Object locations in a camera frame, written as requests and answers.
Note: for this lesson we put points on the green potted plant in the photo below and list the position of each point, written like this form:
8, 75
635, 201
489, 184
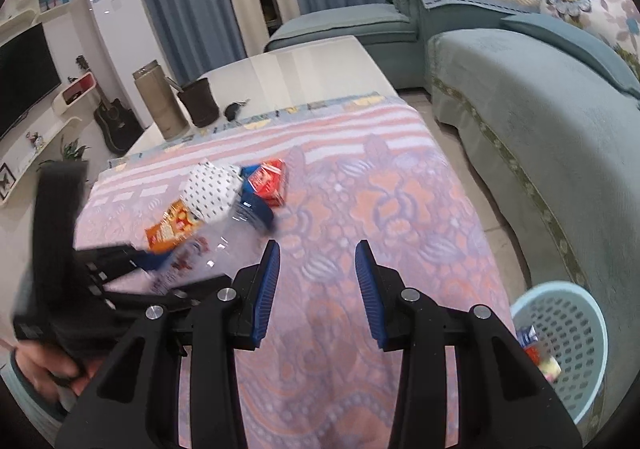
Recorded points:
74, 151

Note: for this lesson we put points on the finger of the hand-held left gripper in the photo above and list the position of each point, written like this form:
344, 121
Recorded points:
165, 296
115, 256

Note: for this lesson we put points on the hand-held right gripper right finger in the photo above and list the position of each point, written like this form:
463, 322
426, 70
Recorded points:
372, 294

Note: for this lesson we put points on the light blue plastic basket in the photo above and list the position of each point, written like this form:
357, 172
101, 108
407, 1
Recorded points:
580, 329

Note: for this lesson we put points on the brown thermos flask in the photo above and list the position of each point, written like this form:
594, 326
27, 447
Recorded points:
162, 101

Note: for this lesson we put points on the black guitar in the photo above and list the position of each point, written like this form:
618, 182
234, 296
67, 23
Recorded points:
117, 124

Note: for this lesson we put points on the black car key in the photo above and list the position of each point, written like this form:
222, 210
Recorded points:
234, 110

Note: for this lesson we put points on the person's left hand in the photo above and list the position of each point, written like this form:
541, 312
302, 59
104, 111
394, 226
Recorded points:
45, 369

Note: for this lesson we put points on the red plastic bag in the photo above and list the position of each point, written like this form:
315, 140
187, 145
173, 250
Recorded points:
532, 355

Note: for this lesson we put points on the pink printed blanket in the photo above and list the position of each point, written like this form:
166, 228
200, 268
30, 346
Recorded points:
360, 189

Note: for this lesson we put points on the blue sofa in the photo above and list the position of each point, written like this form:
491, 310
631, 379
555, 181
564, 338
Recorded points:
525, 104

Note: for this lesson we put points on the red carton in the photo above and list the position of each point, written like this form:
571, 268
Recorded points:
265, 179

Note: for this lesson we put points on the white refrigerator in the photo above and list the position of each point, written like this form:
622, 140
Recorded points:
125, 29

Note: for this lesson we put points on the red white shelf box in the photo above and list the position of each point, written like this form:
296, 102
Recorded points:
75, 91

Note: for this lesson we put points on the orange snack packet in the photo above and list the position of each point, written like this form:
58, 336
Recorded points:
172, 224

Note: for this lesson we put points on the white wall shelf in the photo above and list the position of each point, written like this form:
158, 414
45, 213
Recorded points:
25, 21

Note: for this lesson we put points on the white polka dot paper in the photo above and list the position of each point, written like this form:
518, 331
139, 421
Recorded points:
210, 189

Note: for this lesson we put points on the blue milk carton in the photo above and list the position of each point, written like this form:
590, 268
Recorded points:
525, 335

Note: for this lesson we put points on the white coffee table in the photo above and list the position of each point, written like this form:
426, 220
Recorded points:
300, 69

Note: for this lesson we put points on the white television cabinet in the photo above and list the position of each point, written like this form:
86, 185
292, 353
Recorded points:
30, 164

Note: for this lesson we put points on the clear plastic bottle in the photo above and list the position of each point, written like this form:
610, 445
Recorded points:
220, 244

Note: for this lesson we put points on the blue cushion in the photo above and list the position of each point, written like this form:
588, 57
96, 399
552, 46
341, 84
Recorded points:
575, 49

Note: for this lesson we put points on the dark brown cup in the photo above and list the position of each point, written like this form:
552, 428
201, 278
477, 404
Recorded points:
200, 104

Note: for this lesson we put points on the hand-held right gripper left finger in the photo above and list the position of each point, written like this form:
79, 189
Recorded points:
265, 294

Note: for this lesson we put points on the blue box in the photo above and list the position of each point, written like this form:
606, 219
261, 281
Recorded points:
54, 0

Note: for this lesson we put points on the black television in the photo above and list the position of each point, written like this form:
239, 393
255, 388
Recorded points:
25, 74

